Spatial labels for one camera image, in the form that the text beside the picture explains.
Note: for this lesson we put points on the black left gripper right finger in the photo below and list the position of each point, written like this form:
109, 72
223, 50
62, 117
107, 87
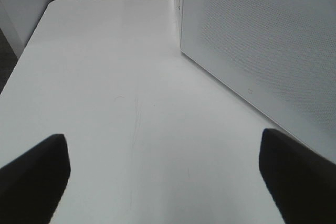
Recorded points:
301, 182

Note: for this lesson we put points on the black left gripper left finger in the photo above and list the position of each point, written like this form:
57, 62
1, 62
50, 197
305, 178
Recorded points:
32, 185

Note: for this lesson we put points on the white microwave door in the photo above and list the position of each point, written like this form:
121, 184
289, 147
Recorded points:
262, 37

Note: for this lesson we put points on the white microwave oven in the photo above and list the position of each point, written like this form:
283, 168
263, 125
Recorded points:
262, 37

